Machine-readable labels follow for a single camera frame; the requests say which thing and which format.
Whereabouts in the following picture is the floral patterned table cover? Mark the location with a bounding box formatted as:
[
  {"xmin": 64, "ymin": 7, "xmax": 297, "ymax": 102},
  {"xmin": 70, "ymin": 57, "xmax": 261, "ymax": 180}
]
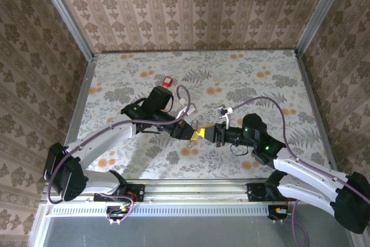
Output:
[{"xmin": 68, "ymin": 50, "xmax": 338, "ymax": 180}]

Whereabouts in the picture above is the black connector box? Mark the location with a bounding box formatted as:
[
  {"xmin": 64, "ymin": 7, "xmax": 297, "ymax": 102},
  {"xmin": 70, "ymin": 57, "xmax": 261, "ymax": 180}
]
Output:
[
  {"xmin": 105, "ymin": 205, "xmax": 130, "ymax": 221},
  {"xmin": 267, "ymin": 205, "xmax": 291, "ymax": 221}
]

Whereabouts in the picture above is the grey metal panel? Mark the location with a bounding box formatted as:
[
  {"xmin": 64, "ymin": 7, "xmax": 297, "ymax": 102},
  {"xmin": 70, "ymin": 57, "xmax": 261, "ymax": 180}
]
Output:
[{"xmin": 27, "ymin": 204, "xmax": 370, "ymax": 247}]

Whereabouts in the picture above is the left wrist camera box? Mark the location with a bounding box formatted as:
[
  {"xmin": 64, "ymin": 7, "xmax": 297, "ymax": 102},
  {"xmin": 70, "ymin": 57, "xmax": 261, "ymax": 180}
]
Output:
[{"xmin": 175, "ymin": 98, "xmax": 198, "ymax": 119}]

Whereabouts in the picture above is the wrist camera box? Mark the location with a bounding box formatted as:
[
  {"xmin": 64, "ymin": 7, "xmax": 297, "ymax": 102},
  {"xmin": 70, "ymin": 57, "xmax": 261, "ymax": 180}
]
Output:
[
  {"xmin": 216, "ymin": 107, "xmax": 232, "ymax": 129},
  {"xmin": 175, "ymin": 98, "xmax": 198, "ymax": 119}
]

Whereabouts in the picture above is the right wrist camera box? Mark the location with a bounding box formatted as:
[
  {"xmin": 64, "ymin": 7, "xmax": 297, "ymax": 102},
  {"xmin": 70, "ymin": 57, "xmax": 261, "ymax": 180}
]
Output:
[{"xmin": 216, "ymin": 107, "xmax": 232, "ymax": 129}]

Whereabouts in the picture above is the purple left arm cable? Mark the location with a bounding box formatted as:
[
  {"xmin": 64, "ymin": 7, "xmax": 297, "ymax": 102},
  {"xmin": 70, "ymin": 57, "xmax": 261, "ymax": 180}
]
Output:
[{"xmin": 46, "ymin": 84, "xmax": 197, "ymax": 225}]

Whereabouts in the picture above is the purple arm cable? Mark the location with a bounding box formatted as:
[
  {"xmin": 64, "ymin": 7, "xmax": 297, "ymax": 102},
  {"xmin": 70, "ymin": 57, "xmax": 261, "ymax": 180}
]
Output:
[
  {"xmin": 230, "ymin": 96, "xmax": 370, "ymax": 247},
  {"xmin": 46, "ymin": 84, "xmax": 197, "ymax": 225}
]

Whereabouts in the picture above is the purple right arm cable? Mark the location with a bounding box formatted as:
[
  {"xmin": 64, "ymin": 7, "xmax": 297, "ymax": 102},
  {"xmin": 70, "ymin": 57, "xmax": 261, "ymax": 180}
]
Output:
[{"xmin": 230, "ymin": 96, "xmax": 370, "ymax": 247}]

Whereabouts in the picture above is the aluminium frame rail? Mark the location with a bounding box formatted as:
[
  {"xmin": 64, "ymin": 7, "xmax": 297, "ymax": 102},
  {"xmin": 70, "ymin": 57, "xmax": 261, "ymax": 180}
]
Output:
[{"xmin": 40, "ymin": 179, "xmax": 359, "ymax": 205}]

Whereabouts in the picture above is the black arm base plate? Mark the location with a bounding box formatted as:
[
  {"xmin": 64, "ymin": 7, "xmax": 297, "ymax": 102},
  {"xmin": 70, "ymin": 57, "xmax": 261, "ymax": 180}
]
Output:
[
  {"xmin": 93, "ymin": 183, "xmax": 145, "ymax": 202},
  {"xmin": 246, "ymin": 182, "xmax": 301, "ymax": 202}
]

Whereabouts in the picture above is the slotted white cable duct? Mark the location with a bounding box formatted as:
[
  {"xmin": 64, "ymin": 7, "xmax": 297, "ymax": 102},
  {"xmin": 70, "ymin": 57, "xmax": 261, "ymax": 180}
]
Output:
[{"xmin": 46, "ymin": 202, "xmax": 272, "ymax": 216}]

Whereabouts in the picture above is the aluminium table side rail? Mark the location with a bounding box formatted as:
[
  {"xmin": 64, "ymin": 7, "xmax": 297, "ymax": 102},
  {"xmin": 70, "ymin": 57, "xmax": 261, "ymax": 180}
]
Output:
[
  {"xmin": 294, "ymin": 51, "xmax": 339, "ymax": 172},
  {"xmin": 54, "ymin": 56, "xmax": 96, "ymax": 181}
]

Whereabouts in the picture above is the aluminium frame post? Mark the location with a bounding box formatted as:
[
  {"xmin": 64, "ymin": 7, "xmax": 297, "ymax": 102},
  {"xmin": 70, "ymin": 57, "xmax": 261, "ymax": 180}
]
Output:
[
  {"xmin": 34, "ymin": 0, "xmax": 97, "ymax": 62},
  {"xmin": 294, "ymin": 0, "xmax": 353, "ymax": 57}
]

